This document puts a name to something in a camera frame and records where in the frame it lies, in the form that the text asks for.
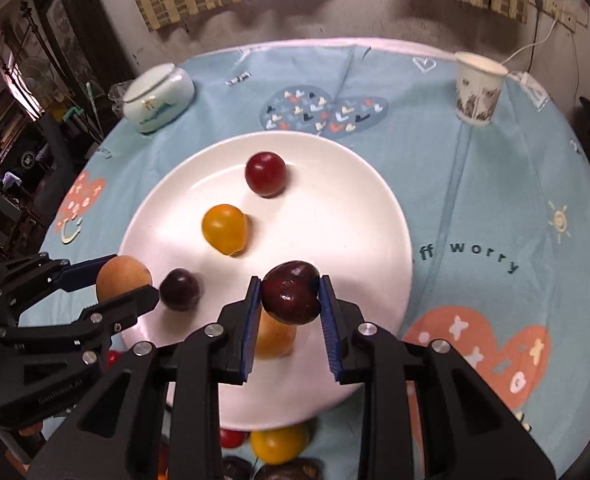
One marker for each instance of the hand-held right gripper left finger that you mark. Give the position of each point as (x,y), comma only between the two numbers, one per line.
(251,330)

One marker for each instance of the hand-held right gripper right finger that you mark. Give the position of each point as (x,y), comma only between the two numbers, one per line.
(331,330)

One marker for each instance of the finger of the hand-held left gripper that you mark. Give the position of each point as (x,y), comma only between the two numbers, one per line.
(82,275)
(125,305)

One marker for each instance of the pale tan round fruit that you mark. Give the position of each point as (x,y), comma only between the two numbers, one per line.
(120,275)

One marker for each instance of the dark purple plum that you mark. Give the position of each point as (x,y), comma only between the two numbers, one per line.
(291,294)
(179,289)
(237,469)

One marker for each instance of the white oval plate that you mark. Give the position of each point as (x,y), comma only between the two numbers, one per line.
(335,220)

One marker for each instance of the large dark water chestnut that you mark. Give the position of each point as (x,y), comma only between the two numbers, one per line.
(287,471)

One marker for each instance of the small red cherry tomato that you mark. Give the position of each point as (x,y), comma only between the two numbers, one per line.
(113,359)

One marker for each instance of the yellow tomato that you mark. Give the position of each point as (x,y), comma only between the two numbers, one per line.
(225,229)
(279,444)

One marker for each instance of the green plastic object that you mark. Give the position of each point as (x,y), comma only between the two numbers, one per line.
(72,113)

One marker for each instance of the clear plastic bag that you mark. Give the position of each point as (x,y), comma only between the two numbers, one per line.
(116,96)

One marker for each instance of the white ceramic lidded jar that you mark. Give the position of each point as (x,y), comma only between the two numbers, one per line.
(157,97)

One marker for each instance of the standing fan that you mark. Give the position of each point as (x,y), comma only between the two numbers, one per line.
(35,72)

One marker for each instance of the light blue printed tablecloth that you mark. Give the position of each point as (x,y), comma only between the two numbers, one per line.
(485,185)

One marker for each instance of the dark wooden cabinet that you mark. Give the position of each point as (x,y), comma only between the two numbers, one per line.
(75,25)

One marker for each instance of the printed paper cup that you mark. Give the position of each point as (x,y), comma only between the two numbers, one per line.
(477,90)

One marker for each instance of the white charger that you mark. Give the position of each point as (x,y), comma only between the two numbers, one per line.
(531,87)

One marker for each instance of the wall power outlet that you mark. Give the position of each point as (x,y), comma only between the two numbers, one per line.
(565,10)

